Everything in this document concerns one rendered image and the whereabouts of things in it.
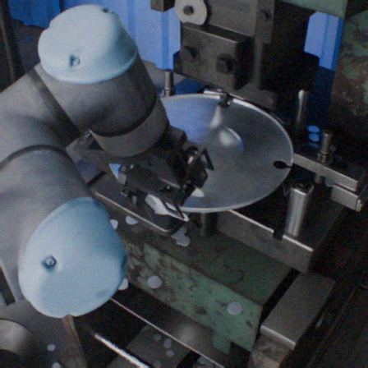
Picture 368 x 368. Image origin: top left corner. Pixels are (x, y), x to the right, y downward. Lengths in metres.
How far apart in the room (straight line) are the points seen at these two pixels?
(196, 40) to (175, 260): 0.34
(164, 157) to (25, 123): 0.16
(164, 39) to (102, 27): 2.10
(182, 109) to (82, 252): 0.62
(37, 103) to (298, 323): 0.52
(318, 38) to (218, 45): 1.38
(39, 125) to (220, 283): 0.47
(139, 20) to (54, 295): 2.33
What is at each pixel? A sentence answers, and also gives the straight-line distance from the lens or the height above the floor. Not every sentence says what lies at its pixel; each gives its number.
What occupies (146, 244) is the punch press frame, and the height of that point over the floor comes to 0.64.
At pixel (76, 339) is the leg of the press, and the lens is 1.29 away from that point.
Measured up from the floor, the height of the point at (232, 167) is 0.78.
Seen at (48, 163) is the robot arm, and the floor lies 1.06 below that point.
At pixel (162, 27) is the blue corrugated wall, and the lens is 2.49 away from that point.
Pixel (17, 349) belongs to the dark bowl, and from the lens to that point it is 1.55.
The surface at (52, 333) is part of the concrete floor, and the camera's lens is 1.56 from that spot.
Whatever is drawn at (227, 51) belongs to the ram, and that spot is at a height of 0.96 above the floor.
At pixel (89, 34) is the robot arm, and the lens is 0.42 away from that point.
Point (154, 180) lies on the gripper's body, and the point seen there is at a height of 0.91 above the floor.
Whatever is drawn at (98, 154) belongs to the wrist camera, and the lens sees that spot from 0.60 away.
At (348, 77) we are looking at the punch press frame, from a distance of 0.99.
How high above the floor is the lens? 1.29
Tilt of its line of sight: 42 degrees down
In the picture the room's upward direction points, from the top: straight up
